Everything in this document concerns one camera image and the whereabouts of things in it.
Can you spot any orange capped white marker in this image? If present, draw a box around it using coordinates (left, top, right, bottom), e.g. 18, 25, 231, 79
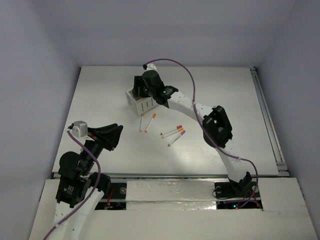
144, 113, 157, 133

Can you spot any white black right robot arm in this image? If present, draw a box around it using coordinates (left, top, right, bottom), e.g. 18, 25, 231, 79
132, 70, 257, 198

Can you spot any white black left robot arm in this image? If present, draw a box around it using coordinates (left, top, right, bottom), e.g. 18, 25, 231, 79
44, 121, 123, 240

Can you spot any white slotted stationery organizer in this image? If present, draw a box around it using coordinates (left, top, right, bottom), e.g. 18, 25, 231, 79
125, 89, 158, 117

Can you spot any peach capped white marker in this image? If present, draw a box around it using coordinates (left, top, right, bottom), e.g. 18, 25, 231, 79
139, 113, 144, 133

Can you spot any pink capped white marker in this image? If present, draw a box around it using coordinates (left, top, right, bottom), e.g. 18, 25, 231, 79
160, 125, 182, 136

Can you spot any yellow capped white marker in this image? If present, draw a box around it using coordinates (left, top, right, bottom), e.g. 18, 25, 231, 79
161, 128, 184, 139

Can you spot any magenta capped white marker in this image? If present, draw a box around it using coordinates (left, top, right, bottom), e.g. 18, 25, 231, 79
167, 130, 186, 147

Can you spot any white foam front board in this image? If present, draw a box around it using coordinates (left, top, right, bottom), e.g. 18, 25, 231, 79
30, 177, 318, 240

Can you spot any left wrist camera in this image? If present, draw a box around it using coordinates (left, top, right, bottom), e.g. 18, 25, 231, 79
67, 120, 89, 139

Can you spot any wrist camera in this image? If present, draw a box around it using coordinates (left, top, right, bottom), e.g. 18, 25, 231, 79
67, 120, 89, 139
141, 63, 165, 86

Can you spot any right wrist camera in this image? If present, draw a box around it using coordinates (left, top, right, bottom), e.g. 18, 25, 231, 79
141, 63, 165, 86

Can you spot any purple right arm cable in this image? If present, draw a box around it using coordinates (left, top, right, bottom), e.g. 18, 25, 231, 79
143, 58, 260, 208

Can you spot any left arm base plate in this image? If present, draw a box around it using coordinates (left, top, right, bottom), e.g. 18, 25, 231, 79
95, 182, 127, 211

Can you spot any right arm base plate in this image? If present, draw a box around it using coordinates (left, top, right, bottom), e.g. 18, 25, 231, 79
212, 182, 256, 200

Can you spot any aluminium side rail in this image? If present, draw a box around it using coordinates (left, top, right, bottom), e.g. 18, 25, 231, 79
250, 66, 290, 178

